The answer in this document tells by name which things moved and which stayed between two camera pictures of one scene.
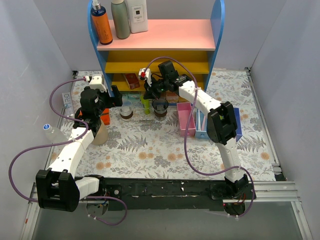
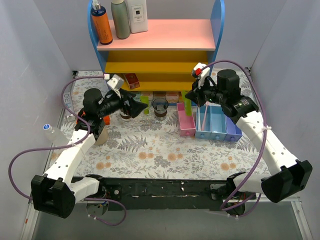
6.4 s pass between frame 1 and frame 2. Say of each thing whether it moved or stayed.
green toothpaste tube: stayed
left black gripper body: moved
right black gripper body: moved
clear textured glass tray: stayed
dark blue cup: stayed
